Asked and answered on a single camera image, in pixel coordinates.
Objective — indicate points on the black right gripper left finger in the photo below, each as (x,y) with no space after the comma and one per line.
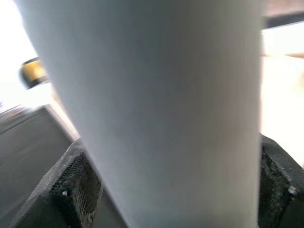
(66,190)

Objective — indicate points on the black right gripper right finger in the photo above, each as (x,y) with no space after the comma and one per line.
(280,190)

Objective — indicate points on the white plastic table leg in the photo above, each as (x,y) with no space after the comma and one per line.
(154,107)

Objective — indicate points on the black tablecloth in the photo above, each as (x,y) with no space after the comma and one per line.
(23,154)

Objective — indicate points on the black yellow round object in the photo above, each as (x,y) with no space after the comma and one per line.
(33,71)

